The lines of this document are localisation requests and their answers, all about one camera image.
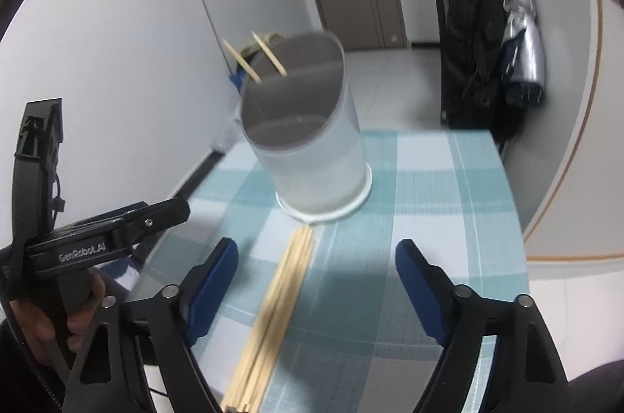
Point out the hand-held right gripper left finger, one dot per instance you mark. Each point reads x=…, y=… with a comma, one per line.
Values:
x=217, y=276

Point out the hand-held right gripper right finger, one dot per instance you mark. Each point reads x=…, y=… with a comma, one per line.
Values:
x=419, y=281

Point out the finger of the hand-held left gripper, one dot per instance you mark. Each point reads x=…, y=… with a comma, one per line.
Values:
x=161, y=215

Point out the pile of wooden chopsticks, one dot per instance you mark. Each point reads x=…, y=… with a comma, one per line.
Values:
x=280, y=296

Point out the translucent white utensil holder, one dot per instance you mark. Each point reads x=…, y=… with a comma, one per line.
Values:
x=312, y=159

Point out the wooden chopstick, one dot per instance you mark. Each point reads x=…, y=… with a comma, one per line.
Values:
x=269, y=53
x=241, y=59

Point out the person's left hand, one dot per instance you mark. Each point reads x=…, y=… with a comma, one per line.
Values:
x=80, y=325

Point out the teal checked tablecloth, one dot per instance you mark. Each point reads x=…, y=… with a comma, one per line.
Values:
x=429, y=198

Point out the blue bag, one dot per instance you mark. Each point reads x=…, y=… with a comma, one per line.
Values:
x=237, y=80

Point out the white panel with orange line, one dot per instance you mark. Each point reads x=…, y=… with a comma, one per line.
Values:
x=570, y=149

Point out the person's dark clothing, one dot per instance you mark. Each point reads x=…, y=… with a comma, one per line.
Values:
x=594, y=391

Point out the silver folded umbrella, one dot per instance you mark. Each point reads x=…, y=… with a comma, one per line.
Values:
x=526, y=52

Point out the black hanging jacket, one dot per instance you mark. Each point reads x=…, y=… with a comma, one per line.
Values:
x=473, y=28

